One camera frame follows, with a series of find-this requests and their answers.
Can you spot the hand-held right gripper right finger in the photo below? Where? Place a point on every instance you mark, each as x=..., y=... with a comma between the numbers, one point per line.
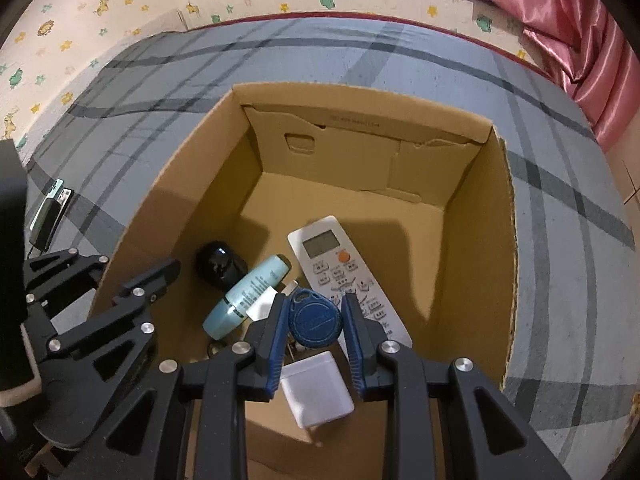
x=352, y=345

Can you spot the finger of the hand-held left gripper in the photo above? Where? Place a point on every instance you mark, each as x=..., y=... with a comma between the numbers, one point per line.
x=150, y=285
x=65, y=270

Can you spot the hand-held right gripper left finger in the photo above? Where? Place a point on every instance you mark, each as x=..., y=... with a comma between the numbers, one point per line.
x=277, y=350

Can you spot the blue key fob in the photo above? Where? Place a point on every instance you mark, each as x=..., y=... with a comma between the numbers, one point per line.
x=315, y=320

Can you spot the white charger block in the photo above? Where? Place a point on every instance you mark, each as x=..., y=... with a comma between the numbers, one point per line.
x=317, y=390

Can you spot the teal cosmetic bottle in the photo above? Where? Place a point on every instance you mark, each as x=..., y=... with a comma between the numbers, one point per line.
x=250, y=292

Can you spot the white remote control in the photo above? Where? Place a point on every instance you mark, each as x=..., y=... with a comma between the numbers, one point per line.
x=345, y=270

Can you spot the cardboard box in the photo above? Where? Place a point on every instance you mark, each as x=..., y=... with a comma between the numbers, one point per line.
x=350, y=170

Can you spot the black power bank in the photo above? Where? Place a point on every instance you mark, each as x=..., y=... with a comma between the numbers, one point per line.
x=47, y=225

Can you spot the black glossy ball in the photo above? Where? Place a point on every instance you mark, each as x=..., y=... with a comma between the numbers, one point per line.
x=215, y=257

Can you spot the mint green smartphone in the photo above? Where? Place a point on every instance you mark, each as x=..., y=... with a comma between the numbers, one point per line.
x=47, y=196

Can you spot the grey plaid bed sheet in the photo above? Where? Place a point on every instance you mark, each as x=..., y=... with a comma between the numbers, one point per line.
x=550, y=260

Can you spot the pink satin curtain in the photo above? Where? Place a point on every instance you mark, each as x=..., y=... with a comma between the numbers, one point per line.
x=575, y=35

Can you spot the cartoon wall stickers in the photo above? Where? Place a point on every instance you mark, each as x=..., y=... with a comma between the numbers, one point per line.
x=327, y=0

